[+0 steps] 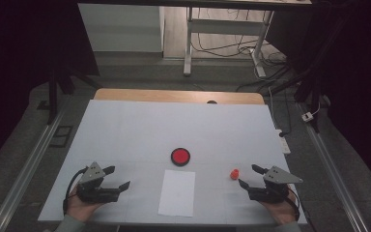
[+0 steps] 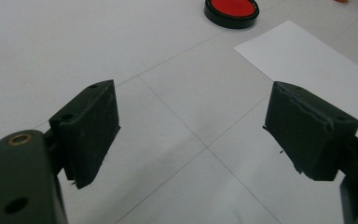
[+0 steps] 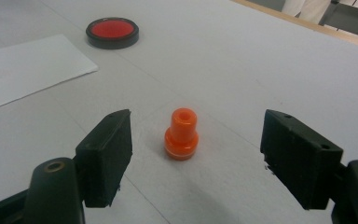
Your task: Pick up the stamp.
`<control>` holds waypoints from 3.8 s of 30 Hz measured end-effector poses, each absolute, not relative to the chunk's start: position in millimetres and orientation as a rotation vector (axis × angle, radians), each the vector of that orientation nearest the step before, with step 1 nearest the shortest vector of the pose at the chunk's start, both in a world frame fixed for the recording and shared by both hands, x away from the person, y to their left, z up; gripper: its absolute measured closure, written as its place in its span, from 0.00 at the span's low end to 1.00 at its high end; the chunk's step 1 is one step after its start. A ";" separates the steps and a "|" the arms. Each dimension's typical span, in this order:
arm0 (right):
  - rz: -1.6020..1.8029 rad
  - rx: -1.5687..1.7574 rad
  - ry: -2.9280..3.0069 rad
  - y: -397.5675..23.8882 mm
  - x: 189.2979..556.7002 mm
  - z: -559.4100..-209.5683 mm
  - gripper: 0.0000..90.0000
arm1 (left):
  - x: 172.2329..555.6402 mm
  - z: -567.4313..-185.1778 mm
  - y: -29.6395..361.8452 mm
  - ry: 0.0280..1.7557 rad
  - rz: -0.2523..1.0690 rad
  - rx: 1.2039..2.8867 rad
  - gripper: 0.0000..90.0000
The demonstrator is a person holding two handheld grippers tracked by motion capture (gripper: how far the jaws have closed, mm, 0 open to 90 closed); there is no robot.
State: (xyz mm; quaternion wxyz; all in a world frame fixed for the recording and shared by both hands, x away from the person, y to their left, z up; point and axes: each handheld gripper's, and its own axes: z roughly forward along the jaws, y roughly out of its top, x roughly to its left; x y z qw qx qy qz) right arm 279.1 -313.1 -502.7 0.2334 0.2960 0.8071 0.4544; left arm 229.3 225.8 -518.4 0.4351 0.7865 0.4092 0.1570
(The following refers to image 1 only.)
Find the white desk frame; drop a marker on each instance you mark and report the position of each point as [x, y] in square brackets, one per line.
[225, 26]

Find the small red stamp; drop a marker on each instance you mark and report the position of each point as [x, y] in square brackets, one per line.
[234, 174]

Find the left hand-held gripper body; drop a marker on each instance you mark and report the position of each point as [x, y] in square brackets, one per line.
[91, 190]

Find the black tripod stand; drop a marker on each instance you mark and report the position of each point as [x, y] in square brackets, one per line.
[314, 93]
[53, 96]

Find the white table cover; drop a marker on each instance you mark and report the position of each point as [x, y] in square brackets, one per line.
[141, 129]

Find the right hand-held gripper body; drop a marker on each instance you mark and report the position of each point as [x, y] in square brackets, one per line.
[272, 190]

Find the white paper sheet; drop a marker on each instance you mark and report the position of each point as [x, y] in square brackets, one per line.
[177, 193]

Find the round red ink pad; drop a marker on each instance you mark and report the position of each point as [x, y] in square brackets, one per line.
[180, 157]

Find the person's right hand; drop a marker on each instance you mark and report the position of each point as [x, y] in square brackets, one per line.
[281, 212]

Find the white cabinet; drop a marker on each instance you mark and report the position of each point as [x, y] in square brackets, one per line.
[122, 29]

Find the metal floor rail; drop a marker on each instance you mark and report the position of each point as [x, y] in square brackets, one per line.
[29, 167]
[331, 167]

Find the small white adapter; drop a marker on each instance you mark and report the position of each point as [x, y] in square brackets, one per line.
[307, 116]

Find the white power strip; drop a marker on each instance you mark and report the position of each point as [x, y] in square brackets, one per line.
[284, 143]

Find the person's left hand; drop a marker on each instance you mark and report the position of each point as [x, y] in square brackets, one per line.
[79, 209]

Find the black curtain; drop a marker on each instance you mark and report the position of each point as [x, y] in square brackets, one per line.
[357, 64]
[19, 58]

